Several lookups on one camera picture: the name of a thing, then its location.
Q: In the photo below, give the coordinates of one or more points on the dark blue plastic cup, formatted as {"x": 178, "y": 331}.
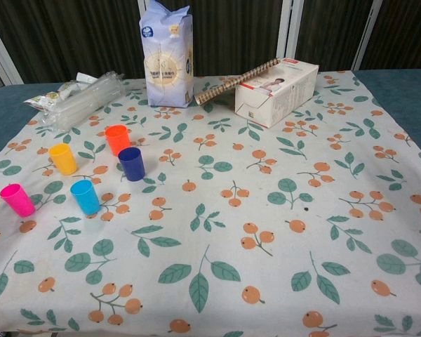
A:
{"x": 132, "y": 165}

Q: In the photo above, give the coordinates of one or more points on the light blue plastic cup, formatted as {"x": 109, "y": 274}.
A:
{"x": 86, "y": 200}

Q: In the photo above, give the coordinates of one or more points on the yellow plastic cup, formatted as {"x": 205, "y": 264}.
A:
{"x": 64, "y": 159}

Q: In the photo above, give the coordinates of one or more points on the pink plastic cup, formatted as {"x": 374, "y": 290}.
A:
{"x": 19, "y": 201}

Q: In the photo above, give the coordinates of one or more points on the floral fruit print tablecloth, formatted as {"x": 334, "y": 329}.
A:
{"x": 210, "y": 228}

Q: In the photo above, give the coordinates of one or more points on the brown spiral notebook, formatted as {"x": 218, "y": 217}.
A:
{"x": 231, "y": 82}

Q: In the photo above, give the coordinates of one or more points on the orange plastic cup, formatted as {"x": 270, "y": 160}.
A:
{"x": 117, "y": 142}

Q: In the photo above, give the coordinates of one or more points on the white cardboard product box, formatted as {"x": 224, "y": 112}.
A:
{"x": 284, "y": 94}

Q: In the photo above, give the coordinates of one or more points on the pale blue milk powder bag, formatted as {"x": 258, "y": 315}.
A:
{"x": 166, "y": 59}

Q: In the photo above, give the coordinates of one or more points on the clear plastic cup sleeve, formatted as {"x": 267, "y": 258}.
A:
{"x": 84, "y": 102}

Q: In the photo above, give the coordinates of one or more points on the dark folding screen white frames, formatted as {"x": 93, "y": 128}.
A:
{"x": 73, "y": 35}

